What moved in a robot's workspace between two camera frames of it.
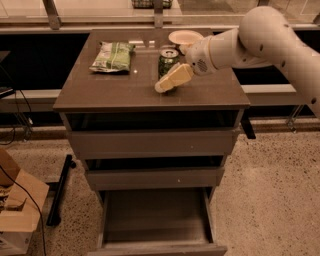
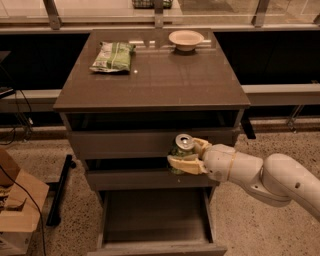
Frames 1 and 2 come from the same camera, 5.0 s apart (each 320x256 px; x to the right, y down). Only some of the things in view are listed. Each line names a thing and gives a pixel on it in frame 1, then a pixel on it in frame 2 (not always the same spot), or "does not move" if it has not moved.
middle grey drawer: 156,179 does not move
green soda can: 167,60 to 183,146
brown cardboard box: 21,200 does not move
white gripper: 198,56 to 218,161
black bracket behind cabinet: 247,127 does not move
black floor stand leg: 58,190 does not move
